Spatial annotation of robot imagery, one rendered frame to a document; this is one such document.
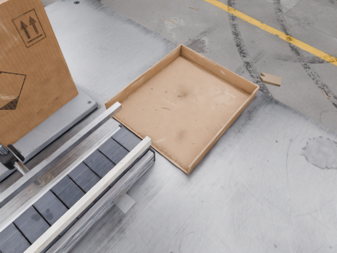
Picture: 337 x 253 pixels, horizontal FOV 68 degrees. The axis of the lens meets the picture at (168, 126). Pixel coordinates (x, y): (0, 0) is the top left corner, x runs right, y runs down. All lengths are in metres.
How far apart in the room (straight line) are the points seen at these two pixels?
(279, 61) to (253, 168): 1.71
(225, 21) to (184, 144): 2.03
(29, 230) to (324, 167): 0.61
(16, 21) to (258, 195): 0.56
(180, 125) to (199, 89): 0.13
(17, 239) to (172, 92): 0.46
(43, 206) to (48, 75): 0.27
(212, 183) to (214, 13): 2.19
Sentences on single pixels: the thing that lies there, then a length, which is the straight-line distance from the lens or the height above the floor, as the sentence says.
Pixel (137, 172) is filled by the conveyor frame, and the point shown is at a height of 0.86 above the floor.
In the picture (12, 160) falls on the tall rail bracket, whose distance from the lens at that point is 0.49.
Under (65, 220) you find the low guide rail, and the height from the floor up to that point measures 0.92.
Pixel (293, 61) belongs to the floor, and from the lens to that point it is 2.29.
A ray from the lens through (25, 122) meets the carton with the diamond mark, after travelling 0.64.
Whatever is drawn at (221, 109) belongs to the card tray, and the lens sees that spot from 0.66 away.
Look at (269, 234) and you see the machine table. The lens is 0.56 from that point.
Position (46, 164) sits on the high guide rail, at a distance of 0.46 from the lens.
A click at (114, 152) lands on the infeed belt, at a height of 0.88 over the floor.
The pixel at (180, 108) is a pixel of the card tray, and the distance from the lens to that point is 0.65.
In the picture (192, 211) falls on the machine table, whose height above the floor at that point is 0.83.
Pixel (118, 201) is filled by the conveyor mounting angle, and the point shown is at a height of 0.84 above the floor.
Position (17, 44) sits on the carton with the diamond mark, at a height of 1.05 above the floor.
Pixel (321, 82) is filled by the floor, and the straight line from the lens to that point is 2.23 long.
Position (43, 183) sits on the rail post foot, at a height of 0.84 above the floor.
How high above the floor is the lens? 1.34
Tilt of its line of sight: 56 degrees down
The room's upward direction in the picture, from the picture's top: 3 degrees clockwise
